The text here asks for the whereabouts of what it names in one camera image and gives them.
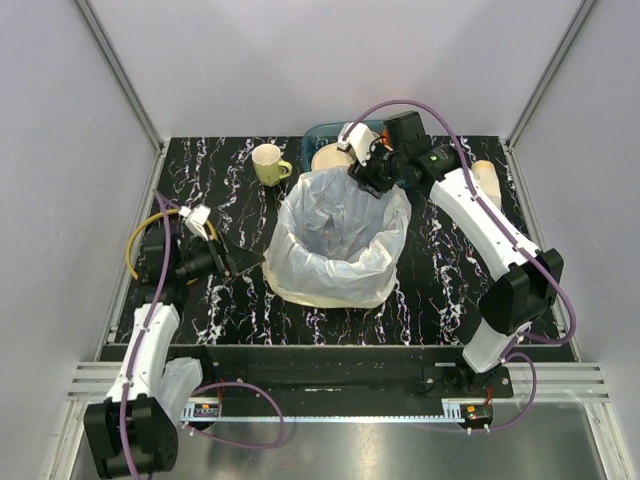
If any cream pink floral plate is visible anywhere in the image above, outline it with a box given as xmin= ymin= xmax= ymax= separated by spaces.
xmin=311 ymin=142 xmax=354 ymax=172

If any teal plastic basket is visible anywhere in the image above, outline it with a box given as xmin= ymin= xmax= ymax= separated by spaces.
xmin=301 ymin=118 xmax=386 ymax=174

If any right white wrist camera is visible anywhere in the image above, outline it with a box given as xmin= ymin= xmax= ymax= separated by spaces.
xmin=336 ymin=122 xmax=380 ymax=167

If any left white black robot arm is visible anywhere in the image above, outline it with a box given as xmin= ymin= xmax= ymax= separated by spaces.
xmin=83 ymin=228 xmax=264 ymax=479

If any left connector box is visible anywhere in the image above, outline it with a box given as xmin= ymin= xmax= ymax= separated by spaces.
xmin=193 ymin=402 xmax=221 ymax=422

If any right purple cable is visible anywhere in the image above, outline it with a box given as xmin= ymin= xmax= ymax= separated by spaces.
xmin=344 ymin=100 xmax=580 ymax=434

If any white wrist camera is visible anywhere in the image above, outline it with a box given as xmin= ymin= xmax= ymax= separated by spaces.
xmin=336 ymin=122 xmax=380 ymax=167
xmin=178 ymin=205 xmax=212 ymax=241

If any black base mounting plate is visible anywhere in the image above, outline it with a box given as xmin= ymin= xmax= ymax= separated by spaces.
xmin=169 ymin=345 xmax=514 ymax=400

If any yellow green ceramic mug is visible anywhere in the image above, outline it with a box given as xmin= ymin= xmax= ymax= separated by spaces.
xmin=251 ymin=144 xmax=293 ymax=187

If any yellow bin rim ring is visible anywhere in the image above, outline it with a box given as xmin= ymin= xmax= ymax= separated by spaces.
xmin=124 ymin=208 xmax=219 ymax=284

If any connector box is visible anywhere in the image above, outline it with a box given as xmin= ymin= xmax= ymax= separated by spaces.
xmin=193 ymin=402 xmax=221 ymax=422
xmin=461 ymin=403 xmax=494 ymax=430

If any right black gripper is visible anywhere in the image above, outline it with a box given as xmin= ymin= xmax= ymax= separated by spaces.
xmin=346 ymin=135 xmax=406 ymax=201

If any right connector box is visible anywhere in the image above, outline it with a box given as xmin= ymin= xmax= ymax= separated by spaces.
xmin=461 ymin=403 xmax=494 ymax=430

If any roll of cream trash bags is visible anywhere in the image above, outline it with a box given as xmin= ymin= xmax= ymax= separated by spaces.
xmin=471 ymin=160 xmax=502 ymax=210

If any perforated cable duct strip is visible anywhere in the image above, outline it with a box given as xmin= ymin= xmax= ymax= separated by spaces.
xmin=180 ymin=400 xmax=463 ymax=423

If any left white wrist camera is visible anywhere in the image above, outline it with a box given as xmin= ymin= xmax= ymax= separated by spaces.
xmin=178 ymin=205 xmax=212 ymax=241

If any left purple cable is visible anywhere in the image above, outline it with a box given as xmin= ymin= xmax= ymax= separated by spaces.
xmin=117 ymin=192 xmax=287 ymax=480

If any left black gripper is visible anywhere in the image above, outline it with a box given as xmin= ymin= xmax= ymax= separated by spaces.
xmin=174 ymin=229 xmax=265 ymax=281

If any purple cable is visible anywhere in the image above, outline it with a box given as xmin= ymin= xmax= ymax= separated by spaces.
xmin=117 ymin=192 xmax=287 ymax=480
xmin=344 ymin=100 xmax=580 ymax=434

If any cream translucent trash bag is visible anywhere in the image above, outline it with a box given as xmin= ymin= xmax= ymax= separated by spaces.
xmin=262 ymin=168 xmax=412 ymax=309

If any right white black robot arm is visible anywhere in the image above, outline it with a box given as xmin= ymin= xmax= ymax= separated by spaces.
xmin=338 ymin=111 xmax=564 ymax=397

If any aluminium frame rail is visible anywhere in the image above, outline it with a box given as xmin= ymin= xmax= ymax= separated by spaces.
xmin=67 ymin=362 xmax=610 ymax=403

